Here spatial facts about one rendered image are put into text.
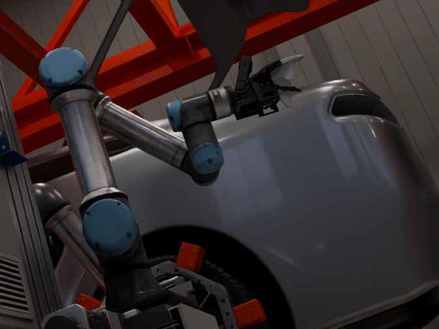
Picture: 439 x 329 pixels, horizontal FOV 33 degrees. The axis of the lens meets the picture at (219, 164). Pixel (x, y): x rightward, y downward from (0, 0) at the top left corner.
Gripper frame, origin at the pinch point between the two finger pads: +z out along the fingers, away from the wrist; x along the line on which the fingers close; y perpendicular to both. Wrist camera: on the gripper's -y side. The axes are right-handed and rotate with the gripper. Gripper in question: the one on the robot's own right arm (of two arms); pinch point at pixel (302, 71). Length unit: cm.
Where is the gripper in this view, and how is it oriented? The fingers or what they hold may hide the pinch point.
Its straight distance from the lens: 190.8
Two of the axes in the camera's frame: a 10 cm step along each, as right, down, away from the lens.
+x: -0.5, -4.9, -8.7
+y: 3.1, 8.2, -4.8
